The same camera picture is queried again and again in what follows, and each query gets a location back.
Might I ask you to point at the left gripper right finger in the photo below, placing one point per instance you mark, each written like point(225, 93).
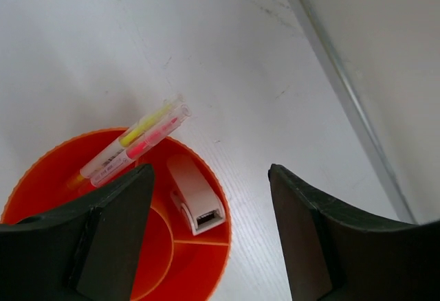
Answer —
point(336, 251)

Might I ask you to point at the orange round divided container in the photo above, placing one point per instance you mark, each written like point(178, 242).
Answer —
point(173, 264)

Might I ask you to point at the yellow highlighter pen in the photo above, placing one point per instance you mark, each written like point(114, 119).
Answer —
point(123, 141)

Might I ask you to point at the pink white mini stapler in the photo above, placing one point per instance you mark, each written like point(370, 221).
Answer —
point(194, 197)

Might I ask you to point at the pink highlighter pen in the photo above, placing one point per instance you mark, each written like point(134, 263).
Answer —
point(146, 142)

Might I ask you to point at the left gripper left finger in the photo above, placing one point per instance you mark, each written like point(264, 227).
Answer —
point(85, 249)

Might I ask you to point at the aluminium rail right side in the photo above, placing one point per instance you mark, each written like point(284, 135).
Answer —
point(340, 82)

